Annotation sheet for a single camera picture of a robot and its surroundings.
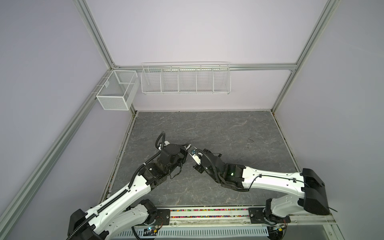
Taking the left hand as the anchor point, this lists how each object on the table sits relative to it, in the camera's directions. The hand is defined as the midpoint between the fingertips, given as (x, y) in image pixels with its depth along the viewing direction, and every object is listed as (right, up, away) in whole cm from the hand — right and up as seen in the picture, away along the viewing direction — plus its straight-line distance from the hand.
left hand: (192, 147), depth 73 cm
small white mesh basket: (-50, +35, +26) cm, 66 cm away
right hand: (+1, -2, -1) cm, 3 cm away
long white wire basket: (-5, +43, +25) cm, 50 cm away
